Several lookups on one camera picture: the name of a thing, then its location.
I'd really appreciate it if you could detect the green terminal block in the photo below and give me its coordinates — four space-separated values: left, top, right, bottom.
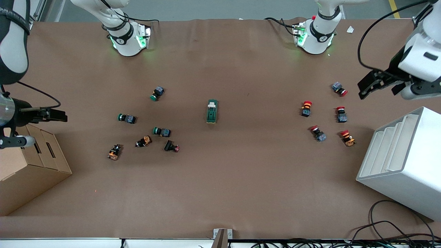
206 99 219 124

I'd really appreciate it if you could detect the red push button orange block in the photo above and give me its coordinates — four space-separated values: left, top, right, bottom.
340 130 357 147

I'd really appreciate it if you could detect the brown cardboard box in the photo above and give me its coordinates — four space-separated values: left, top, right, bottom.
0 124 73 217

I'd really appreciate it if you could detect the white stepped rack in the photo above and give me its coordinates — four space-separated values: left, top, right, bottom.
356 106 441 222

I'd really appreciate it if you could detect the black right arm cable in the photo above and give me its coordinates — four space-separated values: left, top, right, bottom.
16 81 62 109

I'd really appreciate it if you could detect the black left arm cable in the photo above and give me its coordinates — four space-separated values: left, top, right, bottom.
358 0 434 73

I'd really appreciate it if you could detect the aluminium frame profile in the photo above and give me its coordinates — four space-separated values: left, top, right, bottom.
413 0 433 26
30 0 47 31

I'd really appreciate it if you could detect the black arm base cable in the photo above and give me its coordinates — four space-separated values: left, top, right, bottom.
265 17 297 37
100 0 160 24

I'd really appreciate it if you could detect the black looped cable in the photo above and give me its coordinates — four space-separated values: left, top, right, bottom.
369 200 435 240

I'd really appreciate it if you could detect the white table edge rail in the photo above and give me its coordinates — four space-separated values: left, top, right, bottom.
0 238 214 248

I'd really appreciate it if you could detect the black cable bundle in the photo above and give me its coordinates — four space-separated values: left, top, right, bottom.
252 220 441 248

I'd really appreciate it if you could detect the grey metal bracket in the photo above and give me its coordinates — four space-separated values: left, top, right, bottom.
213 228 233 248

